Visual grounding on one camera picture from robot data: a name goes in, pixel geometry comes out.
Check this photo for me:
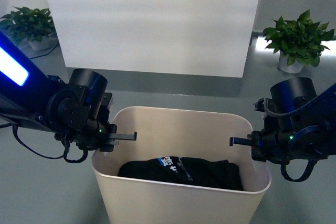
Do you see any black printed t-shirt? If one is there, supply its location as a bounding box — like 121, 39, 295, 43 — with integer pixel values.
118, 156, 243, 191

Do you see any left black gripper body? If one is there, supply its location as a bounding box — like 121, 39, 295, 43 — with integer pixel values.
54, 93, 119, 152

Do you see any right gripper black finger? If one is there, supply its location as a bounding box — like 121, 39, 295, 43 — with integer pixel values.
229, 137, 253, 146

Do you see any potted green plant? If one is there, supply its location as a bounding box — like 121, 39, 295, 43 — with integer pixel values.
262, 10, 335, 74
1, 7, 56, 50

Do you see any black floor cable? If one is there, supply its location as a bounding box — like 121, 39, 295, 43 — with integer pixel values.
28, 40, 60, 60

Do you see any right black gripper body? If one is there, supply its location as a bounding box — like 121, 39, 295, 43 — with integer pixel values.
248, 115, 328, 164

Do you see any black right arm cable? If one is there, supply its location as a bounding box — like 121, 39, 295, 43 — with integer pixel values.
280, 159, 317, 183

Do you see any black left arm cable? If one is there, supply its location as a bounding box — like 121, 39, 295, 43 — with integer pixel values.
12, 124, 88, 164

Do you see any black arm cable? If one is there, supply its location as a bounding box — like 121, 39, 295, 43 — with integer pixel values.
12, 124, 88, 164
280, 159, 317, 183

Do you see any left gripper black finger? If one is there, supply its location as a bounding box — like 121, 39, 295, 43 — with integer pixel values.
109, 132, 137, 141

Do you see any beige plastic laundry hamper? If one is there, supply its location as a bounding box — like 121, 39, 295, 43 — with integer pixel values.
92, 106, 271, 223

